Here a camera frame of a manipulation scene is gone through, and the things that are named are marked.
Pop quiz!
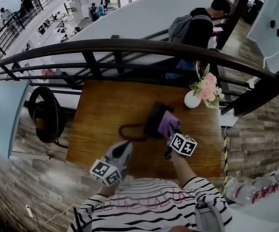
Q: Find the person's left forearm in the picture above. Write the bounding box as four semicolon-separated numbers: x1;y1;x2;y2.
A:
97;184;118;198

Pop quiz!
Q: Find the black thin strap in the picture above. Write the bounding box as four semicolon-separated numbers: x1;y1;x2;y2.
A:
73;207;84;232

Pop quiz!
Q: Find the white hanging cable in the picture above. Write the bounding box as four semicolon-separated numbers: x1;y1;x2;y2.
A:
262;51;279;70

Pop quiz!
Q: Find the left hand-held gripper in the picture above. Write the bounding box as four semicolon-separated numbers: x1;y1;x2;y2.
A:
90;141;134;187

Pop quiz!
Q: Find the white counter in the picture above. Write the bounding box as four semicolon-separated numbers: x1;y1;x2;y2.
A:
226;163;279;232

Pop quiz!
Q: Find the white ceramic vase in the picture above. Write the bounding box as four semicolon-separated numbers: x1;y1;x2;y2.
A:
184;90;202;109

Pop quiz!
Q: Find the purple cloth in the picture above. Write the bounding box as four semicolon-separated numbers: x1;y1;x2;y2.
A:
157;111;183;140

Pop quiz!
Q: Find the person's right forearm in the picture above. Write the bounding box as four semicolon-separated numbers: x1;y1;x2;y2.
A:
172;152;198;188

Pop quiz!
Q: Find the black floor cable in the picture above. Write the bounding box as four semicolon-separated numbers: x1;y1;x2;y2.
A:
33;215;42;232

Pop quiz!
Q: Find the light blue table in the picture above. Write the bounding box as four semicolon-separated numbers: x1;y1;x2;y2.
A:
0;80;30;159

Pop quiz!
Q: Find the plastic-wrapped water bottle pack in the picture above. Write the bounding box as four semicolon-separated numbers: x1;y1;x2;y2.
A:
225;167;279;205

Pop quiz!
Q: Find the pink flower bouquet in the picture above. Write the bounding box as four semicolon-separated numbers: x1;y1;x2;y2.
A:
189;62;226;110

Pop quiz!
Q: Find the yellow black striped tape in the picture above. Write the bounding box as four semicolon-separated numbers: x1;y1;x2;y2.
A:
223;136;228;195

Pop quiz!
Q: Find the grey shoulder strap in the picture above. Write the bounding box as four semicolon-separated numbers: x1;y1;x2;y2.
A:
195;204;227;232

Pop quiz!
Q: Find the black curved metal railing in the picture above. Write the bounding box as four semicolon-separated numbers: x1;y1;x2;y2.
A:
0;39;277;101

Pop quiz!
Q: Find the white tall cabinet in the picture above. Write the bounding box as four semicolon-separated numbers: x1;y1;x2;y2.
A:
69;0;84;21

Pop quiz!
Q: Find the thin white floor cable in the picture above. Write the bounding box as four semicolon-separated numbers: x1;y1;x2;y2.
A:
32;203;82;224

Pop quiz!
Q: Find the thick dark wooden post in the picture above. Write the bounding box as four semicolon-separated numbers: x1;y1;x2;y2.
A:
220;68;279;117

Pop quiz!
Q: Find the white wall board panel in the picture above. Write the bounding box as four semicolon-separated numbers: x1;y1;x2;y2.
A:
247;0;279;128

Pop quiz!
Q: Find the brown wooden table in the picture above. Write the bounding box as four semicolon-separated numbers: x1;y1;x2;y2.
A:
66;79;223;178

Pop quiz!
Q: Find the black round-back chair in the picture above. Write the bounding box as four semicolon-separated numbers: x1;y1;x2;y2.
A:
28;86;69;148

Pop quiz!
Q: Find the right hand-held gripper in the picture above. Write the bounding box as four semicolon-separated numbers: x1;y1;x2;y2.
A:
164;124;198;161

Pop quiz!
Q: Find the person's striped white shirt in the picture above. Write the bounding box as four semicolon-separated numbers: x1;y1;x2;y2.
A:
68;176;233;232

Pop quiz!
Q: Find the slim dark wooden post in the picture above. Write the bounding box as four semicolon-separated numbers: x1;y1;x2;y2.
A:
218;0;243;50

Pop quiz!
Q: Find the white flat base board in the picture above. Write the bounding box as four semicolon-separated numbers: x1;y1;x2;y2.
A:
219;111;238;128

